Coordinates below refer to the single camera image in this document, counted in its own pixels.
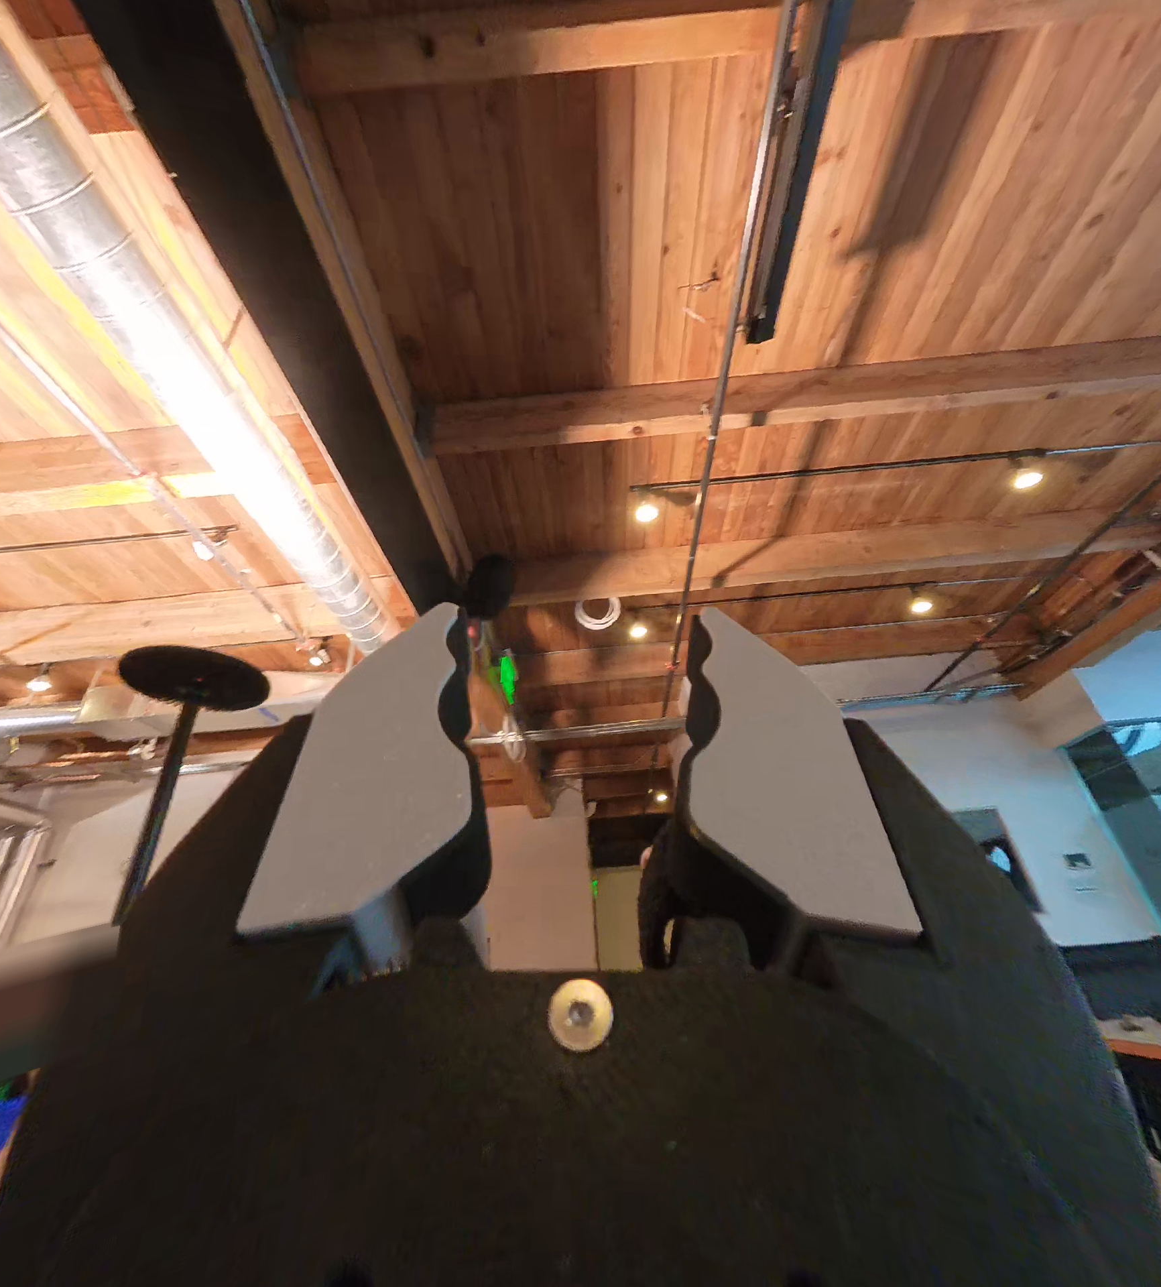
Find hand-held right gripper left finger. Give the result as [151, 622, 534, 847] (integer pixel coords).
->
[236, 602, 496, 973]

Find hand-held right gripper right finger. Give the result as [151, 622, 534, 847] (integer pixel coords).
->
[676, 607, 926, 959]

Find black disc-topped pole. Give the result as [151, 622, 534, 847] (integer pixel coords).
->
[111, 643, 272, 928]

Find dark door window sign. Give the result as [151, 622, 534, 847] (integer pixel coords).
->
[951, 807, 1047, 915]

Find silver air duct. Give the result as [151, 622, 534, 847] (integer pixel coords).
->
[0, 0, 403, 658]
[0, 671, 335, 795]

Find black ceiling track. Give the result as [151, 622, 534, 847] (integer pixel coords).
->
[742, 0, 855, 345]

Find black round ceiling fixture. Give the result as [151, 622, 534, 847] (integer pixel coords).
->
[463, 555, 519, 620]

